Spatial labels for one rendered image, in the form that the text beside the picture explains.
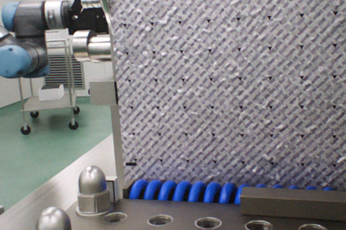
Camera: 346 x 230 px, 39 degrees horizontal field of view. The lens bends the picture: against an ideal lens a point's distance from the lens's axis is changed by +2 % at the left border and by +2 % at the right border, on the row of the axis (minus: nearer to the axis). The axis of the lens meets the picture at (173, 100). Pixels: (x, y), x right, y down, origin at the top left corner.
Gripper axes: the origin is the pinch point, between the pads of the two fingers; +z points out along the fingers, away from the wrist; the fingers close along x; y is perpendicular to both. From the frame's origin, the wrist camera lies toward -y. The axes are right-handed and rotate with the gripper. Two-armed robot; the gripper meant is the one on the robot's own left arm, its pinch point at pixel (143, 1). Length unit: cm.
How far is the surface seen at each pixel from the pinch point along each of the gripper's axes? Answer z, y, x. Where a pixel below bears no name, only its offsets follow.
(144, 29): 5, -7, 75
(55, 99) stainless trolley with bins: -135, 150, -385
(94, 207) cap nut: 0, 8, 84
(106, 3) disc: 2, -9, 74
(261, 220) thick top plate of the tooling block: 15, 9, 87
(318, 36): 22, -6, 79
